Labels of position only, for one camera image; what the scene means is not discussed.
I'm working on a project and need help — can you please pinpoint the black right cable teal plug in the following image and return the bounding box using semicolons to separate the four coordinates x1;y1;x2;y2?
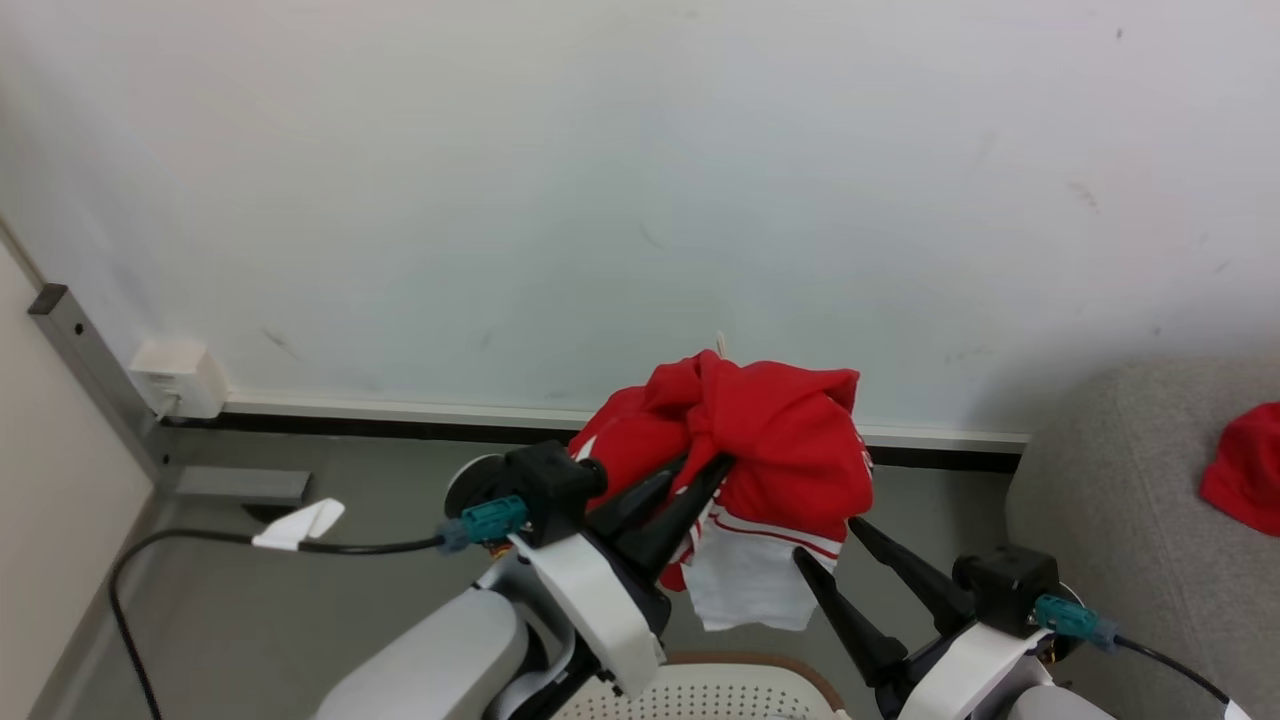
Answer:
1035;594;1251;720

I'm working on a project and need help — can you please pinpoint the grey fabric sofa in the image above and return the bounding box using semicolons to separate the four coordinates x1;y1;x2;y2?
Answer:
1005;360;1280;720

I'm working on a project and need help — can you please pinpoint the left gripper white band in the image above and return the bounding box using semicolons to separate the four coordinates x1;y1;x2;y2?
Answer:
510;455;737;696

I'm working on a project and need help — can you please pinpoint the white and black baseboard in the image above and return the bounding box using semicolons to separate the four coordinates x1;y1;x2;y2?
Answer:
160;395;1031;473

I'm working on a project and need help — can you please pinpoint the white tape tag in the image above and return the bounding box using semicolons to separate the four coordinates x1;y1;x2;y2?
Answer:
252;498;346;551

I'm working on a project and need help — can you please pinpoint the red garment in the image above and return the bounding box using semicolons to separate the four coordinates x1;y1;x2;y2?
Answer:
1200;402;1280;538

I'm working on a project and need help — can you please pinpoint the grey metal post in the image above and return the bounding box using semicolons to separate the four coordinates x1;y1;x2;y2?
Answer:
28;284;313;506

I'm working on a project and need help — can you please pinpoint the white wall socket box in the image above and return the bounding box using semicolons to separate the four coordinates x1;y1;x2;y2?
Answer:
130;340;229;419

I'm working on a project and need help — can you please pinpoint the black cable teal plug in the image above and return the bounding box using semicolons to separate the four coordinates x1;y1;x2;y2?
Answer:
108;497;528;720
1035;594;1251;720

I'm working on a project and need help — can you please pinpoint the black left cable teal plug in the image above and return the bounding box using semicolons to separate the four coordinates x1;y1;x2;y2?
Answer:
108;497;528;720

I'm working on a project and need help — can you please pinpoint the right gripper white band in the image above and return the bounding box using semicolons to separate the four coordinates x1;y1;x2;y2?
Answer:
793;517;1051;720

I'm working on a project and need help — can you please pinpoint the white laundry basket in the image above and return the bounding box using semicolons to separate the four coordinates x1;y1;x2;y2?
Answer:
555;653;851;720

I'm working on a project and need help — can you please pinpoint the red and white jersey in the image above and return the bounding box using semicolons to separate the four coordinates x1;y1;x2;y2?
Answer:
568;335;876;633

